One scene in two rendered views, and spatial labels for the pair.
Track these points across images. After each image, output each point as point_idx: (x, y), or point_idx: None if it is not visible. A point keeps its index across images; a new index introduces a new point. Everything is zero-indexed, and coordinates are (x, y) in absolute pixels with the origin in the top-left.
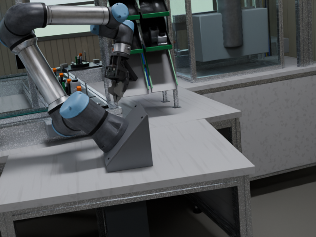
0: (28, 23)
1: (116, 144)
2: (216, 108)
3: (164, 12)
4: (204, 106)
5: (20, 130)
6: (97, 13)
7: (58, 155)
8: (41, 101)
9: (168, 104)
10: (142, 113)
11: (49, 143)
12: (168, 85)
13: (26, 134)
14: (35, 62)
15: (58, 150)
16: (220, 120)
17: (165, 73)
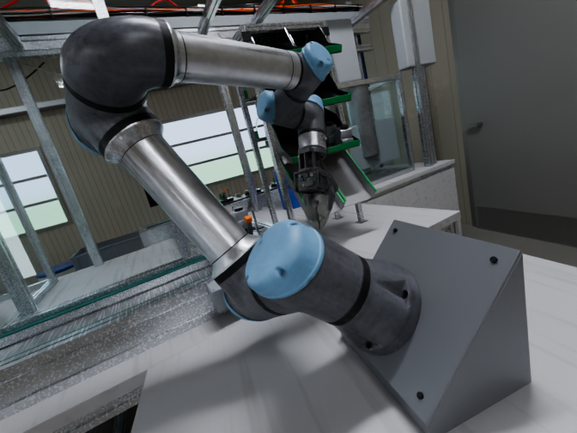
0: (123, 63)
1: (413, 339)
2: (418, 214)
3: (345, 95)
4: (398, 215)
5: (166, 309)
6: (281, 57)
7: (248, 359)
8: (194, 246)
9: (346, 220)
10: (467, 246)
11: (219, 318)
12: (360, 194)
13: (178, 314)
14: (164, 172)
15: (242, 338)
16: (441, 227)
17: (351, 180)
